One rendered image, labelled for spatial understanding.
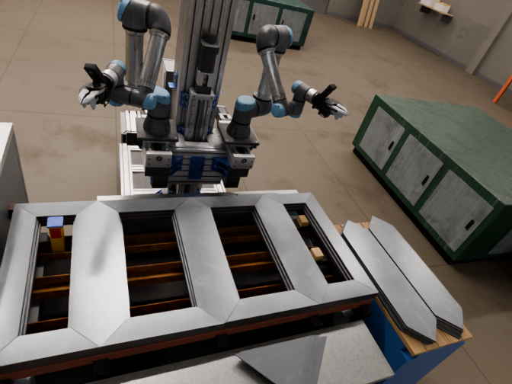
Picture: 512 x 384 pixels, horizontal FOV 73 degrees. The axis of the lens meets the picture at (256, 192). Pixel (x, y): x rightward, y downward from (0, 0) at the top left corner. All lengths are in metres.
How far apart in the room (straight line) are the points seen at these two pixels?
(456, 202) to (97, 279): 3.10
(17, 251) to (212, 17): 1.42
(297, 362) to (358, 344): 0.34
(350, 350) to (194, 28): 1.75
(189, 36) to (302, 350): 1.63
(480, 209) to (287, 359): 2.48
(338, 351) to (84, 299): 1.06
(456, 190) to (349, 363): 2.38
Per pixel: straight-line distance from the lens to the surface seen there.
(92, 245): 1.64
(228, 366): 1.50
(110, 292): 1.49
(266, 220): 1.87
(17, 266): 1.62
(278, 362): 1.51
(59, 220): 1.73
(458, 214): 3.69
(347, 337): 1.75
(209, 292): 1.50
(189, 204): 1.84
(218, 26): 2.07
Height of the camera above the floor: 2.09
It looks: 37 degrees down
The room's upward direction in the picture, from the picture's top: 18 degrees clockwise
